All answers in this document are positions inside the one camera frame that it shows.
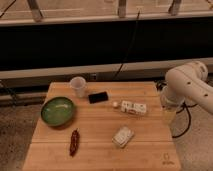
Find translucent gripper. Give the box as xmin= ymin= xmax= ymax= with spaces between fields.
xmin=160 ymin=89 xmax=183 ymax=125

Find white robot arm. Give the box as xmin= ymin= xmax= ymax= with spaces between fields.
xmin=160 ymin=61 xmax=213 ymax=124

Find green ceramic bowl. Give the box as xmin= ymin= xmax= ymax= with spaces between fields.
xmin=41 ymin=97 xmax=75 ymax=127

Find white patterned box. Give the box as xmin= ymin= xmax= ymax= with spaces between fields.
xmin=121 ymin=101 xmax=147 ymax=115

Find black phone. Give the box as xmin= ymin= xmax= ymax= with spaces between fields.
xmin=88 ymin=92 xmax=108 ymax=104

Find white plastic cup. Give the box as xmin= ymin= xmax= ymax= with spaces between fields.
xmin=70 ymin=76 xmax=86 ymax=98

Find red chili pepper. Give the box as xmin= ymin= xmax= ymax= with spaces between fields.
xmin=70 ymin=130 xmax=80 ymax=156

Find black floor cables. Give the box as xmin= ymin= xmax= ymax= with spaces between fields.
xmin=155 ymin=79 xmax=199 ymax=139

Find black hanging cable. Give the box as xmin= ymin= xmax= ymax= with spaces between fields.
xmin=111 ymin=9 xmax=141 ymax=81

